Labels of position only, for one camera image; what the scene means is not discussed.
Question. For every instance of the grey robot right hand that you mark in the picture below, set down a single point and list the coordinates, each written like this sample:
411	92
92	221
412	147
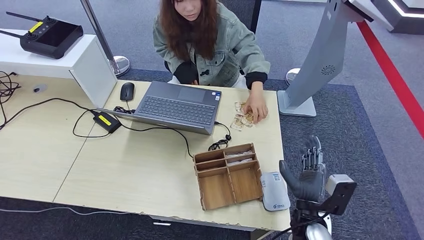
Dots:
308	185

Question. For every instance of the person's left hand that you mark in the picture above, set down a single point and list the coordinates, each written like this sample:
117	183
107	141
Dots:
256	104

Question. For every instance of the wooden organizer box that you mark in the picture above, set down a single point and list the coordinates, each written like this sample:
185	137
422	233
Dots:
215	190

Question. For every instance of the person's left forearm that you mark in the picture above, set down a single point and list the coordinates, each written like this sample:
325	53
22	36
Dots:
256	71

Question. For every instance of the person's right forearm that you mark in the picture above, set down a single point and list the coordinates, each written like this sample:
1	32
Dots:
184	73

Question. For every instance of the grey white card reader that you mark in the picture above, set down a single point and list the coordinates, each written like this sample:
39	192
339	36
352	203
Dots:
275	192

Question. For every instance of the person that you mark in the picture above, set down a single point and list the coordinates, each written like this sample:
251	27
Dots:
212	59

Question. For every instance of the chrome stanchion base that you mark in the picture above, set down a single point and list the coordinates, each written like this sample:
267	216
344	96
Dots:
291	75

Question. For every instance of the dark blue carpet mat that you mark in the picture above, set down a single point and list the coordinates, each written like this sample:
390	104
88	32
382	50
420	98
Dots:
357	139

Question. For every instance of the grey kiosk stand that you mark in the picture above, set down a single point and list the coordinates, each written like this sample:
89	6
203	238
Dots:
318	59

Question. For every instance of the grey laptop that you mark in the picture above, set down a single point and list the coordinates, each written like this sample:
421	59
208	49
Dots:
179	108

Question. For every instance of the black office chair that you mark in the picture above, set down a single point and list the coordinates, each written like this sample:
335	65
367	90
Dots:
255	16

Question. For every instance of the black computer mouse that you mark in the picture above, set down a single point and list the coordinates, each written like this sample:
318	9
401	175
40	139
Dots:
127	91

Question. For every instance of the chrome stanchion pole with base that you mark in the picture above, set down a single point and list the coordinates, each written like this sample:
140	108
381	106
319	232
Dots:
120	64

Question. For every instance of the small white strip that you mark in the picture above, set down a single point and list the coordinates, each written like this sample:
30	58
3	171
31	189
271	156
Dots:
162	223

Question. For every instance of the black power adapter yellow label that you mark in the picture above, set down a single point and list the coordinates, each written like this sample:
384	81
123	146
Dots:
106	122

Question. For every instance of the white box shelf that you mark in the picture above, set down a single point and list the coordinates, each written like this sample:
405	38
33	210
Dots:
92	73

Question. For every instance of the display platform with light strip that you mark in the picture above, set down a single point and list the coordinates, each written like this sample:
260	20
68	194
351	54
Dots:
404	20

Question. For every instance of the grey desk grommet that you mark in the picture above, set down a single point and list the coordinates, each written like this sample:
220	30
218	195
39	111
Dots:
39	88

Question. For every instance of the black remote controller with antennas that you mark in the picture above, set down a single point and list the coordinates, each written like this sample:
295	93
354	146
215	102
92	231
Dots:
49	37

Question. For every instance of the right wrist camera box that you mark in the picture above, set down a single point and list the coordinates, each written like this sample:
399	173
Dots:
339	192

